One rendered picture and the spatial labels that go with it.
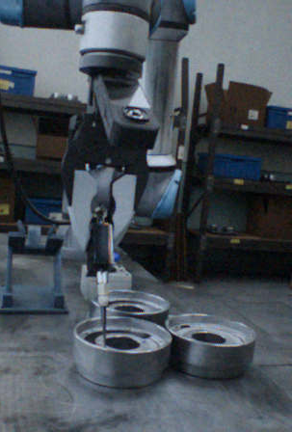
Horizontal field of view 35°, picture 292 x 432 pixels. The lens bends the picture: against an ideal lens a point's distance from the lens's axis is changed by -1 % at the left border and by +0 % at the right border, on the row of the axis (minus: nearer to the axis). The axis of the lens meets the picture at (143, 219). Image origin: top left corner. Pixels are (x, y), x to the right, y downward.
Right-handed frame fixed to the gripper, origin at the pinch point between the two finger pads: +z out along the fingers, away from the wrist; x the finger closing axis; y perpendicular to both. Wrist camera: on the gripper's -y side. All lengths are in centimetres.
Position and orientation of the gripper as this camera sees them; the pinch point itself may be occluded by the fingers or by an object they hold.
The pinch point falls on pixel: (99, 241)
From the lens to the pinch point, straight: 52.8
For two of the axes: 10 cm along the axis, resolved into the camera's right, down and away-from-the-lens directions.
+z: -1.0, 9.9, 1.1
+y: -2.8, -1.4, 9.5
